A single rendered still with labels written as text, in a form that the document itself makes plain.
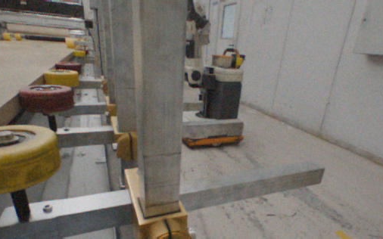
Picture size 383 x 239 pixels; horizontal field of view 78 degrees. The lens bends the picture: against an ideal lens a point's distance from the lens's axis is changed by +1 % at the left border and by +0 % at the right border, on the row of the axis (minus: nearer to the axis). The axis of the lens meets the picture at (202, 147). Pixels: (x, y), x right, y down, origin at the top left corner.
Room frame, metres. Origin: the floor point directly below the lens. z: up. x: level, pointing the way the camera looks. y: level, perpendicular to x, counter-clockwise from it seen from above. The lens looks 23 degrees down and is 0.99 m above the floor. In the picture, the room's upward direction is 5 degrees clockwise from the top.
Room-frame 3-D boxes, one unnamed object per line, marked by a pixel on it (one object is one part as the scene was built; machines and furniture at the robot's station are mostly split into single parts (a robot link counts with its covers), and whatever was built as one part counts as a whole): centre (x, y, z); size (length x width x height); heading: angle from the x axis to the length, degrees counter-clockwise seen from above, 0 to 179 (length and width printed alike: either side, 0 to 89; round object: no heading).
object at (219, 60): (2.70, -0.13, 0.87); 0.23 x 0.15 x 0.11; 25
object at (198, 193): (0.28, 0.00, 0.81); 0.43 x 0.03 x 0.04; 115
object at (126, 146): (0.46, 0.16, 0.81); 0.14 x 0.06 x 0.05; 25
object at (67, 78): (0.64, 0.39, 0.85); 0.08 x 0.08 x 0.11
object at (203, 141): (2.65, -0.02, 0.16); 0.67 x 0.64 x 0.25; 115
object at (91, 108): (0.73, 0.21, 0.80); 0.43 x 0.03 x 0.04; 115
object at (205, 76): (2.53, 0.10, 0.68); 0.28 x 0.27 x 0.25; 25
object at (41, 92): (0.42, 0.28, 0.85); 0.08 x 0.08 x 0.11
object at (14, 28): (4.15, 2.50, 1.05); 1.43 x 0.12 x 0.12; 115
